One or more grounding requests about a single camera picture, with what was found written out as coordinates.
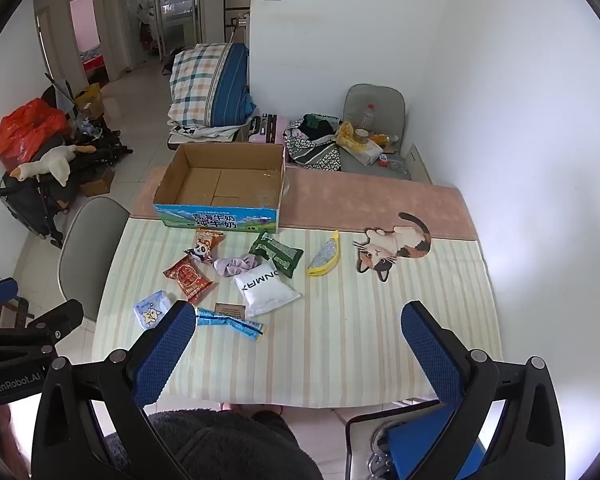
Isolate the black white patterned bag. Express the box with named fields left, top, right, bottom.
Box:
left=282, top=115, right=343, bottom=173

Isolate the purple cloth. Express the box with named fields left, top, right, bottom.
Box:
left=214, top=254, right=262, bottom=279

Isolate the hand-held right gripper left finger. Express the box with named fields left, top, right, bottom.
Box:
left=31, top=300, right=197, bottom=480

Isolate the white chair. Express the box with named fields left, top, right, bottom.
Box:
left=57, top=196, right=131, bottom=323

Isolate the green snack packet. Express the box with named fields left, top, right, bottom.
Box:
left=248, top=232, right=305, bottom=279

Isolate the small brown cardboard box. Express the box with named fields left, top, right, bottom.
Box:
left=80, top=166, right=116, bottom=197

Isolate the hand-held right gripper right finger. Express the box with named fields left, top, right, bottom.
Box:
left=400, top=301, right=566, bottom=480

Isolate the red bed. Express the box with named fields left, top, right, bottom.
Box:
left=80, top=47, right=106, bottom=72

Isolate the blue wrapper packet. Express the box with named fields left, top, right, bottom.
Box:
left=196, top=307, right=267, bottom=342

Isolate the grey bench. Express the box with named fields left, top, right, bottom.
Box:
left=167, top=127, right=251, bottom=152

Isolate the orange plastic bag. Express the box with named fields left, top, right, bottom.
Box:
left=0, top=98, right=71, bottom=171

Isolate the yellow plastic bag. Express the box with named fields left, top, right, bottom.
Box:
left=336, top=121, right=383, bottom=166

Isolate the panda print snack packet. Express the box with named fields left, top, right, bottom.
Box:
left=184, top=229, right=225, bottom=265

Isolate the white goose plush toy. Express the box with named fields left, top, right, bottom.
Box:
left=10, top=144, right=97, bottom=188

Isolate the plaid and blue folded quilt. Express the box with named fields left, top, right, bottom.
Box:
left=169, top=42, right=257, bottom=128

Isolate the printed cardboard box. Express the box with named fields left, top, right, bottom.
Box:
left=153, top=142, right=287, bottom=234

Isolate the yellow banana shaped pouch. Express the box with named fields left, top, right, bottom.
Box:
left=307, top=230, right=341, bottom=277

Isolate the grey cushioned chair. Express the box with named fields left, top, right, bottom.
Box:
left=340, top=84, right=412, bottom=178

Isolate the white pouch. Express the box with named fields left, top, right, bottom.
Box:
left=232, top=259, right=301, bottom=317

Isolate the white folded sheet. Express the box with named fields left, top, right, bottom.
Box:
left=169, top=119, right=246, bottom=142

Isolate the cat print striped mat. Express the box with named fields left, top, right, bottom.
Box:
left=91, top=167, right=503, bottom=408

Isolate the yellow paper bag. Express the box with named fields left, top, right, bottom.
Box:
left=75, top=82, right=103, bottom=113

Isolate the white board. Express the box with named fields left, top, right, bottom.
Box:
left=405, top=143, right=433, bottom=185

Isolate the light blue tissue packet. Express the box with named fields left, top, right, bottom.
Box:
left=133, top=290, right=173, bottom=331

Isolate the red snack packet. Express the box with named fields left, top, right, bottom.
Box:
left=163, top=254, right=215, bottom=302

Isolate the clear plastic bottle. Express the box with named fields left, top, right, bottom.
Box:
left=357, top=103, right=377, bottom=133

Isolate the pink suitcase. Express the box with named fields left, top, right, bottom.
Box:
left=247, top=114, right=291, bottom=146

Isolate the black stroller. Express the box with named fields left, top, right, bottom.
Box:
left=0, top=85, right=133, bottom=250

